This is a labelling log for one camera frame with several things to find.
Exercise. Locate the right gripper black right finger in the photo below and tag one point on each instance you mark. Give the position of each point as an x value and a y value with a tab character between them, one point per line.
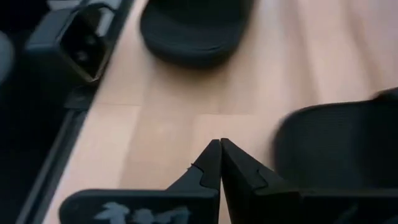
280	205

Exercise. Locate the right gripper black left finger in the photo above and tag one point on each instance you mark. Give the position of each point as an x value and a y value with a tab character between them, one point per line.
192	199

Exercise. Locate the black rubber slide sandal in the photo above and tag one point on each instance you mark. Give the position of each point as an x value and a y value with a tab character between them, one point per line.
192	31
335	143

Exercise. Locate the grey rounded object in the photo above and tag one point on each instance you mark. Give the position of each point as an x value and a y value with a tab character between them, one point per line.
4	56

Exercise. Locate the black aluminium table frame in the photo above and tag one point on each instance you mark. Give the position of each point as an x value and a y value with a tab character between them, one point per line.
53	165

